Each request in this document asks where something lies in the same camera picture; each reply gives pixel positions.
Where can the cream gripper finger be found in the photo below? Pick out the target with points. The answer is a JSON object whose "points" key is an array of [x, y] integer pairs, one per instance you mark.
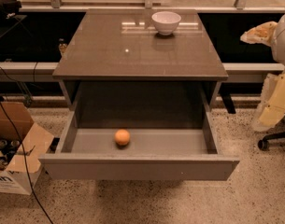
{"points": [[261, 34], [271, 110]]}

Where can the orange fruit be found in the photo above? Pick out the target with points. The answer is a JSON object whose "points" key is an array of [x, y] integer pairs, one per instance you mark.
{"points": [[122, 137]]}

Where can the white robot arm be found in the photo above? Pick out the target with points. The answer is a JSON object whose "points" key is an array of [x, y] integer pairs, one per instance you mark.
{"points": [[278, 43]]}

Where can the open grey top drawer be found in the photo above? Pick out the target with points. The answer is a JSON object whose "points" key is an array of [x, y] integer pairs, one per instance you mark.
{"points": [[171, 138]]}

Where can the grey counter cabinet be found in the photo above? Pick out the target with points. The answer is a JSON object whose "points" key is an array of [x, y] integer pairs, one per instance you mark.
{"points": [[122, 44]]}

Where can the black office chair base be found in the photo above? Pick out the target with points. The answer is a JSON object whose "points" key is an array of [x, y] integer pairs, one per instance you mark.
{"points": [[263, 144]]}

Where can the white ceramic bowl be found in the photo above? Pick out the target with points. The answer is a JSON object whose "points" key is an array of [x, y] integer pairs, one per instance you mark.
{"points": [[165, 22]]}

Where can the small glass bottle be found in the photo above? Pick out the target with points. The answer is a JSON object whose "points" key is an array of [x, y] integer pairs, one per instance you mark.
{"points": [[62, 46]]}

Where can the black bag on shelf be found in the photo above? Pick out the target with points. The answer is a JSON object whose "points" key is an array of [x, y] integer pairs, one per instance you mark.
{"points": [[9, 8]]}

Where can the open cardboard box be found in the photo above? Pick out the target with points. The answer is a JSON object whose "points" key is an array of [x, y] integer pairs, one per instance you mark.
{"points": [[22, 141]]}

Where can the grey low bench rail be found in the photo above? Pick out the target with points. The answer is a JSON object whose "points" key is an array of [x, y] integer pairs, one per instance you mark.
{"points": [[42, 72]]}

